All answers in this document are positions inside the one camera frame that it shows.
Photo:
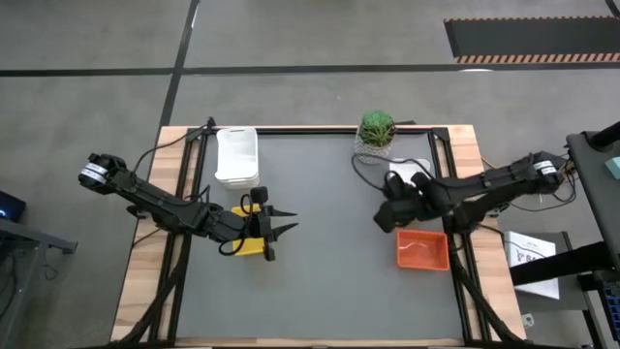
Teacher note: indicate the grey metal desk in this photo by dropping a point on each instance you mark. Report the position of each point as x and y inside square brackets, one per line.
[29, 237]

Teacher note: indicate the small white bracket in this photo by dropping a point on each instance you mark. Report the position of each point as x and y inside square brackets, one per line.
[528, 320]

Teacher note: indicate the yellow block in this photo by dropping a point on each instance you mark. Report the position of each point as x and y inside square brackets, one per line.
[249, 246]

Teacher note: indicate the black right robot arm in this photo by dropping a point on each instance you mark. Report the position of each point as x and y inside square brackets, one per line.
[484, 186]

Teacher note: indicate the orange plastic basket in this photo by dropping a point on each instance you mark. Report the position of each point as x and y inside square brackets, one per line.
[422, 252]

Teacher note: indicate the white printed cardboard box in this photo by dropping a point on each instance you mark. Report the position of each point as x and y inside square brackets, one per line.
[530, 266]

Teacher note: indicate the black metal beam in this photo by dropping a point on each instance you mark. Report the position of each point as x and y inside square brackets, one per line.
[557, 264]

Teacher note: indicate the black side table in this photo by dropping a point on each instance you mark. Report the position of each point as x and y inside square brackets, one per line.
[593, 184]

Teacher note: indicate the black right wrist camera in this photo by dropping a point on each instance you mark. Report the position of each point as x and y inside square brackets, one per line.
[395, 183]

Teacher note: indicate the white plastic lid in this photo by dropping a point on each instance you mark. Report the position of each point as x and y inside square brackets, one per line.
[409, 167]

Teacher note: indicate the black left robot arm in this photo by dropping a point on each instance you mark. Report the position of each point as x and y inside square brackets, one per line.
[145, 196]

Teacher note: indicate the teal small object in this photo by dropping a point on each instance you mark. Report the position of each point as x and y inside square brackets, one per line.
[614, 168]

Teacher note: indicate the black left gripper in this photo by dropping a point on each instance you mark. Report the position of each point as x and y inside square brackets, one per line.
[227, 228]

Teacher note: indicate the black hazard striped floor mat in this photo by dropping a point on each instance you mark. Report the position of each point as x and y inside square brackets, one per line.
[533, 39]

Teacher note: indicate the blue plastic crate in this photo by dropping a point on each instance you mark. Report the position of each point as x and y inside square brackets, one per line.
[612, 305]

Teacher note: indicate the white plastic container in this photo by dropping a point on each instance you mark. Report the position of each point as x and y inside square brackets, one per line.
[237, 157]

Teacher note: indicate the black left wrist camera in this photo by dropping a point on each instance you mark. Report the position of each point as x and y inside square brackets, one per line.
[259, 194]

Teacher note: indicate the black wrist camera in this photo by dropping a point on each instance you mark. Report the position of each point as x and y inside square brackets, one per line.
[259, 194]
[395, 183]

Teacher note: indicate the black aluminium table frame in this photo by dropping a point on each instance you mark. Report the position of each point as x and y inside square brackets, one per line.
[319, 130]

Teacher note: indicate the black computer with blue light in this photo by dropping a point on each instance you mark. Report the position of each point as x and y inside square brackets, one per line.
[9, 206]

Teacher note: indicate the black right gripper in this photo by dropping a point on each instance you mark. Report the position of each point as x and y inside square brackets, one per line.
[394, 215]

